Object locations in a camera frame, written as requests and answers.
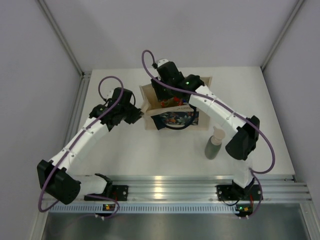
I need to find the white slotted cable duct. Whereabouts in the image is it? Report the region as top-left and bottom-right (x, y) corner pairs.
(50, 203), (251, 214)

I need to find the left aluminium frame post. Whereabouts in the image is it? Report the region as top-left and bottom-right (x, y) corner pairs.
(35, 0), (84, 77)

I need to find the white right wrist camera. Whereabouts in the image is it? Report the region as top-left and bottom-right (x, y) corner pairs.
(156, 58), (169, 68)

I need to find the green pump bottle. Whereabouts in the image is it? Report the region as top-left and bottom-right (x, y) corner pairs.
(204, 126), (226, 160)

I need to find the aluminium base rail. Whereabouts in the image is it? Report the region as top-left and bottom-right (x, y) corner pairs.
(39, 174), (313, 203)

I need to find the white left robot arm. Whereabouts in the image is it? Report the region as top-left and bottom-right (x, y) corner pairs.
(36, 87), (143, 205)

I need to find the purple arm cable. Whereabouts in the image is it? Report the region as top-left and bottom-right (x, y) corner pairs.
(141, 50), (276, 220)
(37, 76), (125, 221)

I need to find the right aluminium frame post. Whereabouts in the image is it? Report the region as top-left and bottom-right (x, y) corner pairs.
(260, 0), (307, 72)

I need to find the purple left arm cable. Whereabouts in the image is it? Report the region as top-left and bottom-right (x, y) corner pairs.
(37, 76), (125, 221)

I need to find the aluminium frame post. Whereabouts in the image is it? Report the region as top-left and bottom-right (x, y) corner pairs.
(260, 0), (307, 72)
(35, 0), (84, 77)

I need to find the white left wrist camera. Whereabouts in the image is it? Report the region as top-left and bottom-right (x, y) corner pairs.
(104, 89), (114, 102)

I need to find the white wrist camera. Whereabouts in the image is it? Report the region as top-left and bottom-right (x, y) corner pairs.
(104, 89), (114, 102)
(156, 58), (169, 68)

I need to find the beige canvas tote bag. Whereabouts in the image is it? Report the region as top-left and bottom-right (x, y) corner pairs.
(139, 84), (210, 131)

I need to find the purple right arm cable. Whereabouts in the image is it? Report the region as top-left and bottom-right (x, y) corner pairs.
(141, 50), (276, 220)

